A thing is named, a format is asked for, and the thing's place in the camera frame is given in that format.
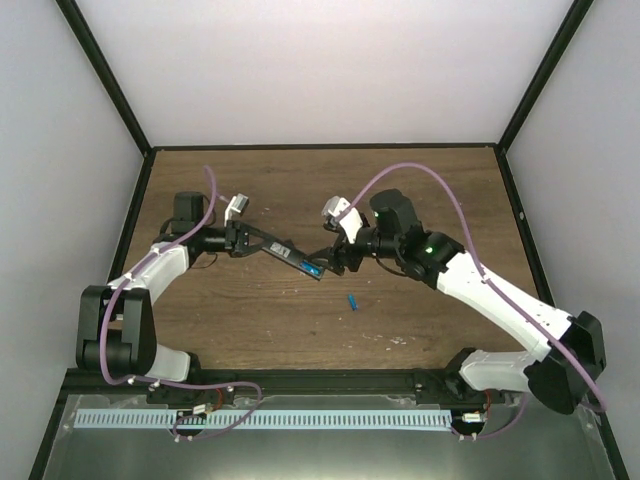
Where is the blue battery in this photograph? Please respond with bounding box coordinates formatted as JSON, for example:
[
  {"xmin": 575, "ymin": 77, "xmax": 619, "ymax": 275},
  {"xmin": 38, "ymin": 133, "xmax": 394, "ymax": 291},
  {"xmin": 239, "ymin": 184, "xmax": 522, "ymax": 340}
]
[
  {"xmin": 347, "ymin": 294, "xmax": 358, "ymax": 311},
  {"xmin": 300, "ymin": 261, "xmax": 324, "ymax": 277}
]

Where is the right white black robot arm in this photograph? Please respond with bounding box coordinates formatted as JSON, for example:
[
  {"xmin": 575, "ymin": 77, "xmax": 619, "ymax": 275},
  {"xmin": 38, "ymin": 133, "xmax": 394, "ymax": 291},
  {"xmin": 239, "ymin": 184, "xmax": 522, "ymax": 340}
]
[{"xmin": 317, "ymin": 189, "xmax": 606, "ymax": 415}]

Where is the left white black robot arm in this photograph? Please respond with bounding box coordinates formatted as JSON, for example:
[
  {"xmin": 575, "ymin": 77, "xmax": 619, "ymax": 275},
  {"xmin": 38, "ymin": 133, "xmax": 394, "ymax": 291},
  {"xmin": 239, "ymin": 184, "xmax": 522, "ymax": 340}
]
[{"xmin": 76, "ymin": 192, "xmax": 249, "ymax": 404}]

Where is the clear plastic sheet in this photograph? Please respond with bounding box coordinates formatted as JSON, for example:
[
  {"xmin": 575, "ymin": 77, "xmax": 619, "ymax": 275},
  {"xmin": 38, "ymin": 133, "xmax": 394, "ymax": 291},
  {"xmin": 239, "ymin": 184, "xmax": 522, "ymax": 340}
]
[{"xmin": 44, "ymin": 395, "xmax": 615, "ymax": 479}]

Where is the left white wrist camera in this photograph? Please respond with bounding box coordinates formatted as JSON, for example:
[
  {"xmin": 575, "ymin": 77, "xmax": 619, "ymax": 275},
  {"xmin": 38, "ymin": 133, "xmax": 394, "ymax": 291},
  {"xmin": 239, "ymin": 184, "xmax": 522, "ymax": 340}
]
[{"xmin": 224, "ymin": 193, "xmax": 250, "ymax": 225}]

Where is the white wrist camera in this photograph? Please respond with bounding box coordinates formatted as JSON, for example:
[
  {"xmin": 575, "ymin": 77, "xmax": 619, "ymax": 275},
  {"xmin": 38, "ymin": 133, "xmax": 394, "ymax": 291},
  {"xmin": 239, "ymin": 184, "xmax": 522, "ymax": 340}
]
[
  {"xmin": 224, "ymin": 193, "xmax": 250, "ymax": 225},
  {"xmin": 322, "ymin": 196, "xmax": 364, "ymax": 244}
]

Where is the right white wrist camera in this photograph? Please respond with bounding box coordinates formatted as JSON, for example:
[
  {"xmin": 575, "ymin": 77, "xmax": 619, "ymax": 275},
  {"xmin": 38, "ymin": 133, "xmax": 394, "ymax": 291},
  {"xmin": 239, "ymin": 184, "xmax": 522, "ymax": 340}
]
[{"xmin": 322, "ymin": 196, "xmax": 364, "ymax": 244}]

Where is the black aluminium frame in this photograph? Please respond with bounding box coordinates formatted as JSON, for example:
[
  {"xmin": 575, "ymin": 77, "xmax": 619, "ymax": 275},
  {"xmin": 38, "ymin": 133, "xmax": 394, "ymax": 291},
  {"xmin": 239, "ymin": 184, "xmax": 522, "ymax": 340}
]
[{"xmin": 27, "ymin": 0, "xmax": 631, "ymax": 480}]

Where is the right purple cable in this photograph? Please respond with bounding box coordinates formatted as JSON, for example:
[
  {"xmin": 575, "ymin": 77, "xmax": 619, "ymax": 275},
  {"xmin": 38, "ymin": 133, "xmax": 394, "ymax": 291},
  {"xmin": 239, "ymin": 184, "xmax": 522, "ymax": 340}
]
[{"xmin": 336, "ymin": 162, "xmax": 607, "ymax": 441}]

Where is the purple cable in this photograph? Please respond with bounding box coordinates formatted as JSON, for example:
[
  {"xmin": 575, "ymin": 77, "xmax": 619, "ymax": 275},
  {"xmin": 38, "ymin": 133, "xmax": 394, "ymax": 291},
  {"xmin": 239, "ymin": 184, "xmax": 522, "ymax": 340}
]
[
  {"xmin": 99, "ymin": 165, "xmax": 263, "ymax": 442},
  {"xmin": 336, "ymin": 162, "xmax": 607, "ymax": 441}
]

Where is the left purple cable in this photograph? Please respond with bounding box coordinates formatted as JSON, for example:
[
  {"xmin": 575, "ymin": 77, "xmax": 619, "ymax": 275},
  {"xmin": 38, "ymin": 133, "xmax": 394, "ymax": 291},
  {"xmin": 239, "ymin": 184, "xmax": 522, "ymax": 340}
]
[{"xmin": 99, "ymin": 165, "xmax": 263, "ymax": 442}]

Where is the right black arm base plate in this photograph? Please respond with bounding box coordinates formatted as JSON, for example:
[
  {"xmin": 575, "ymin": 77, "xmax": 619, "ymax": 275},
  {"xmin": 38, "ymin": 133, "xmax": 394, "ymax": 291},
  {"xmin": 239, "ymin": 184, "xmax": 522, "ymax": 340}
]
[{"xmin": 414, "ymin": 382, "xmax": 506, "ymax": 407}]

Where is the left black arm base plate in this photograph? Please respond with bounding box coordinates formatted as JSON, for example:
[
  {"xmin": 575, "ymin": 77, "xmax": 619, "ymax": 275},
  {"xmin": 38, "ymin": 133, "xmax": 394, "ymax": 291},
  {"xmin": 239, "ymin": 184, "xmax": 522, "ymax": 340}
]
[{"xmin": 147, "ymin": 385, "xmax": 235, "ymax": 408}]

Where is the light blue slotted cable duct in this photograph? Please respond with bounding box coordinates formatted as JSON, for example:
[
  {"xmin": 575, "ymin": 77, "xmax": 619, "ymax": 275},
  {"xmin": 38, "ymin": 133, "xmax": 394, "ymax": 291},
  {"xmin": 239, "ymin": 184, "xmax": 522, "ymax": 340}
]
[{"xmin": 73, "ymin": 409, "xmax": 452, "ymax": 431}]

